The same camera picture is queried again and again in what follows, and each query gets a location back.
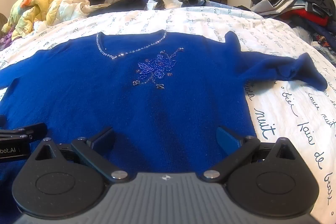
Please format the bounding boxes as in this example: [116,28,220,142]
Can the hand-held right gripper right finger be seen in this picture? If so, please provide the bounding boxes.
[203,126,300,183]

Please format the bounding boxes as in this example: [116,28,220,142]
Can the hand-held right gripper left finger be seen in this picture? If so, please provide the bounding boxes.
[34,127,129,184]

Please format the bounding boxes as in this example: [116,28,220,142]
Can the blue beaded sweater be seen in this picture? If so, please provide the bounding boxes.
[0,30,328,189]

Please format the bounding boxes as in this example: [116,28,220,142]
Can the pile of mixed clothes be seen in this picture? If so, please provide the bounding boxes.
[251,0,336,62]

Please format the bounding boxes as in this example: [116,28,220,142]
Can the white script-printed bedspread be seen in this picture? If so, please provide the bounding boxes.
[0,6,336,224]

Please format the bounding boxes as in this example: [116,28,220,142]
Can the purple cloth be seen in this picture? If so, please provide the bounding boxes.
[0,30,17,51]

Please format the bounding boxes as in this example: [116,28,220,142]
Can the brown sofa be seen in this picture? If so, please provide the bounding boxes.
[0,13,8,33]

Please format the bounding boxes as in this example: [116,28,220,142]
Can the yellow floral quilt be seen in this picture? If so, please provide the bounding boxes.
[1,0,111,41]

